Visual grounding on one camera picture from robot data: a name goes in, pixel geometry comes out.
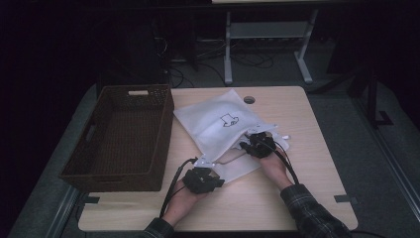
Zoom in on white metal desk frame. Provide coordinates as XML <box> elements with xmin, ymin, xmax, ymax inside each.
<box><xmin>223</xmin><ymin>9</ymin><xmax>320</xmax><ymax>85</ymax></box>

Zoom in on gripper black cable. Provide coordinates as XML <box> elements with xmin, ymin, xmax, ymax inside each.
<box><xmin>261</xmin><ymin>138</ymin><xmax>300</xmax><ymax>185</ymax></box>
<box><xmin>159</xmin><ymin>158</ymin><xmax>199</xmax><ymax>218</ymax></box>

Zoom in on person's left hand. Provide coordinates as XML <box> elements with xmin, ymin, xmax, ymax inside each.
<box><xmin>165</xmin><ymin>178</ymin><xmax>208</xmax><ymax>219</ymax></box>

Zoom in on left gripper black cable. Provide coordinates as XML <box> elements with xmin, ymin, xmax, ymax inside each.
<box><xmin>159</xmin><ymin>158</ymin><xmax>199</xmax><ymax>218</ymax></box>

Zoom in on person's right hand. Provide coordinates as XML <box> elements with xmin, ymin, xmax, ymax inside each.
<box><xmin>258</xmin><ymin>148</ymin><xmax>293</xmax><ymax>190</ymax></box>

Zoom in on grey tape strip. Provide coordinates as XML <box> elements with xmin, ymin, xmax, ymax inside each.
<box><xmin>334</xmin><ymin>194</ymin><xmax>360</xmax><ymax>204</ymax></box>

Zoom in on aluminium frame rail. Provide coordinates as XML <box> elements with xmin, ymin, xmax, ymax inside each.
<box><xmin>352</xmin><ymin>98</ymin><xmax>420</xmax><ymax>221</ymax></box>
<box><xmin>45</xmin><ymin>186</ymin><xmax>81</xmax><ymax>238</ymax></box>

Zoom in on black metal stand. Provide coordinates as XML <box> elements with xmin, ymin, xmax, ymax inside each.
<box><xmin>346</xmin><ymin>65</ymin><xmax>394</xmax><ymax>129</ymax></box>

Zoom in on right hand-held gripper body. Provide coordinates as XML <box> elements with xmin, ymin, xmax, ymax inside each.
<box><xmin>247</xmin><ymin>124</ymin><xmax>277</xmax><ymax>159</ymax></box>

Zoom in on brown woven basket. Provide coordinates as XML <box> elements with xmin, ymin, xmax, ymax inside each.
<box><xmin>58</xmin><ymin>83</ymin><xmax>175</xmax><ymax>193</ymax></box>

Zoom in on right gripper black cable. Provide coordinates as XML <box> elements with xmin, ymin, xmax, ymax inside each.
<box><xmin>261</xmin><ymin>138</ymin><xmax>300</xmax><ymax>185</ymax></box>

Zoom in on tangle of floor cables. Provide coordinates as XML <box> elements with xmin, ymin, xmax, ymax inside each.
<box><xmin>161</xmin><ymin>33</ymin><xmax>275</xmax><ymax>89</ymax></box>

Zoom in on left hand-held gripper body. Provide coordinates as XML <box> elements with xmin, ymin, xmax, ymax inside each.
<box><xmin>182</xmin><ymin>158</ymin><xmax>216</xmax><ymax>195</ymax></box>

